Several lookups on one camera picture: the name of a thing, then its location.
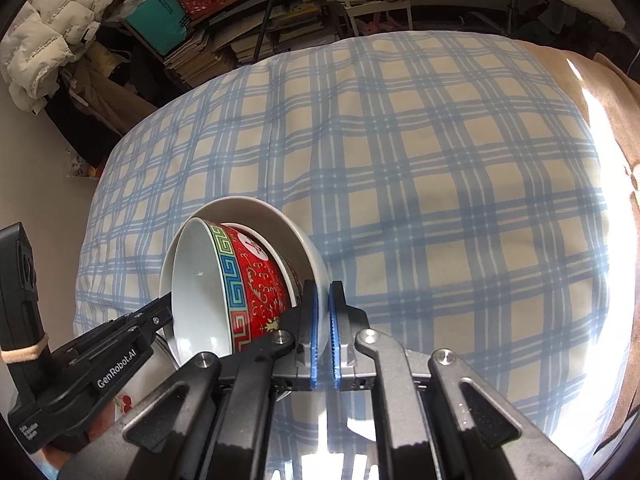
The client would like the brown hanging coat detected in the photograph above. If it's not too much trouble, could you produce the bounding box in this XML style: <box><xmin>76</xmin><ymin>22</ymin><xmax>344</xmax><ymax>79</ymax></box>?
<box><xmin>58</xmin><ymin>41</ymin><xmax>157</xmax><ymax>136</ymax></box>

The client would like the wooden bookshelf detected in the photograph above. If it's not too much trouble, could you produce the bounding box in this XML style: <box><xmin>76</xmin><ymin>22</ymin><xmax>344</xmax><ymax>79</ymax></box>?
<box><xmin>105</xmin><ymin>0</ymin><xmax>341</xmax><ymax>90</ymax></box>

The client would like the plain white bowl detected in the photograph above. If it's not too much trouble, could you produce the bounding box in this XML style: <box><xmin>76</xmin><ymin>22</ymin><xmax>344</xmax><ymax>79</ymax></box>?
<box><xmin>171</xmin><ymin>218</ymin><xmax>232</xmax><ymax>364</ymax></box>

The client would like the teal box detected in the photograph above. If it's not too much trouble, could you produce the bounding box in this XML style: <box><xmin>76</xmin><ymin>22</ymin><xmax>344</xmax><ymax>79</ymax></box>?
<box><xmin>122</xmin><ymin>0</ymin><xmax>189</xmax><ymax>56</ymax></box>

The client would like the white puffer jacket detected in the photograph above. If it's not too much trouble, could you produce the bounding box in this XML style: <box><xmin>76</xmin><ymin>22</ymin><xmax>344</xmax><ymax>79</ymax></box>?
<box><xmin>1</xmin><ymin>0</ymin><xmax>113</xmax><ymax>114</ymax></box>

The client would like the white cherry plate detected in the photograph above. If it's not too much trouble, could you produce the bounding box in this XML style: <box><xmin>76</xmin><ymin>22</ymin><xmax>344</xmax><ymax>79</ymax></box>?
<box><xmin>114</xmin><ymin>335</ymin><xmax>178</xmax><ymax>418</ymax></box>

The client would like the black tripod pole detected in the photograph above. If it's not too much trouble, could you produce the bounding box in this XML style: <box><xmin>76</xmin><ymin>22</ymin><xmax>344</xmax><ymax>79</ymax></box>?
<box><xmin>252</xmin><ymin>0</ymin><xmax>276</xmax><ymax>64</ymax></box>

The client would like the left hand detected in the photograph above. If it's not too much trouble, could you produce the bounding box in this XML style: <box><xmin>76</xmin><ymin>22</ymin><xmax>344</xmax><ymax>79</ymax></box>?
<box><xmin>41</xmin><ymin>401</ymin><xmax>115</xmax><ymax>470</ymax></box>

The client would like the large red-rimmed bowl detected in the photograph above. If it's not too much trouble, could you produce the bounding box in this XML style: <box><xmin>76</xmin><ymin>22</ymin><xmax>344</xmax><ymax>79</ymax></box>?
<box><xmin>160</xmin><ymin>196</ymin><xmax>329</xmax><ymax>363</ymax></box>

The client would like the blue plaid tablecloth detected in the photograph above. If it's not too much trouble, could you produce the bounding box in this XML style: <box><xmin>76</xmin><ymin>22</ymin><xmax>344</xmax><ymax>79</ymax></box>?
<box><xmin>74</xmin><ymin>32</ymin><xmax>615</xmax><ymax>465</ymax></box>

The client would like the red patterned bowl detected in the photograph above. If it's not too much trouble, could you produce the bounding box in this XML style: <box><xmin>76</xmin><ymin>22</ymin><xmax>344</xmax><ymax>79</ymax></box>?
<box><xmin>205</xmin><ymin>221</ymin><xmax>303</xmax><ymax>352</ymax></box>

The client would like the stack of books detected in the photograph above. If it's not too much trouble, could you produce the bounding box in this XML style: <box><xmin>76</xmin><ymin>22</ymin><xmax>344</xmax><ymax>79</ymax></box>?
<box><xmin>164</xmin><ymin>30</ymin><xmax>236</xmax><ymax>88</ymax></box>

